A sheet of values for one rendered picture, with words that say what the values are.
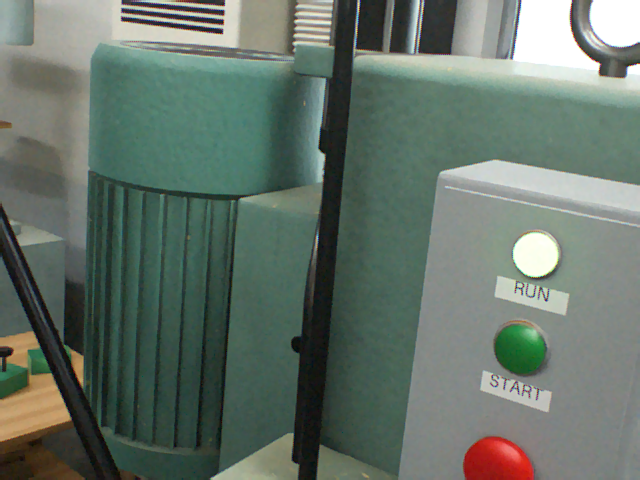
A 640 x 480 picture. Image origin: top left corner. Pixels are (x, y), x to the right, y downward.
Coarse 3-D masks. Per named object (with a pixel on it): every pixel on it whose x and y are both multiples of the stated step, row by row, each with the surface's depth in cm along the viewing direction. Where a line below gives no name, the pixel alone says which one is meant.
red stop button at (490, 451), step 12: (480, 444) 36; (492, 444) 36; (504, 444) 36; (468, 456) 37; (480, 456) 36; (492, 456) 36; (504, 456) 36; (516, 456) 35; (468, 468) 37; (480, 468) 36; (492, 468) 36; (504, 468) 36; (516, 468) 35; (528, 468) 35
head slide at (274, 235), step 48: (288, 192) 59; (240, 240) 56; (288, 240) 54; (240, 288) 57; (288, 288) 55; (240, 336) 57; (288, 336) 55; (240, 384) 58; (288, 384) 56; (240, 432) 59; (288, 432) 56
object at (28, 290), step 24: (0, 216) 58; (0, 240) 58; (24, 264) 58; (24, 288) 57; (48, 312) 58; (48, 336) 57; (48, 360) 57; (72, 384) 57; (72, 408) 56; (96, 432) 56; (96, 456) 56
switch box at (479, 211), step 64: (448, 192) 36; (512, 192) 35; (576, 192) 34; (448, 256) 37; (576, 256) 33; (448, 320) 37; (576, 320) 34; (448, 384) 38; (576, 384) 34; (448, 448) 38; (576, 448) 35
